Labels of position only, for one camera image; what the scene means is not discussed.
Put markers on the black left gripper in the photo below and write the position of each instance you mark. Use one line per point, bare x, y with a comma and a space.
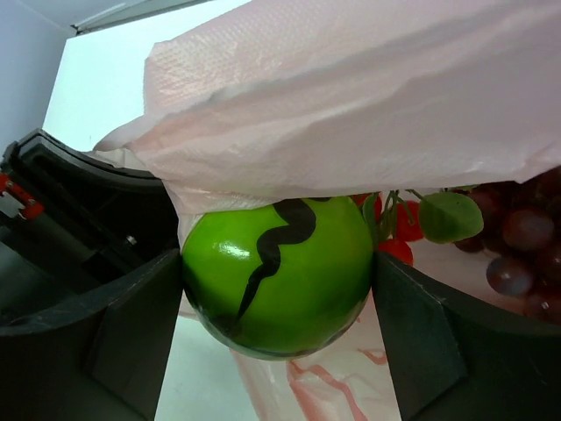
71, 223

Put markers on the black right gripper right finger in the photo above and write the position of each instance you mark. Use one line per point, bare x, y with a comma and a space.
454, 357

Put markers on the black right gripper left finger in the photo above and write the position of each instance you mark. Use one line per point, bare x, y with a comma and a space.
101, 355

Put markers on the fake strawberry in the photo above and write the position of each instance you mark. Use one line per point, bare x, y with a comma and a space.
399, 217

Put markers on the green fake fruit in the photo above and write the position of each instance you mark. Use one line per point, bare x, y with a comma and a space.
282, 281

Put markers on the pink floral plastic bag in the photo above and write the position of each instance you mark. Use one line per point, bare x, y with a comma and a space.
279, 100

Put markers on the dark red fake grapes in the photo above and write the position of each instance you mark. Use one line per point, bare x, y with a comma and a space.
522, 232

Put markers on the aluminium table frame rail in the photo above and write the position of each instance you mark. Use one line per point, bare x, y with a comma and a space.
122, 14

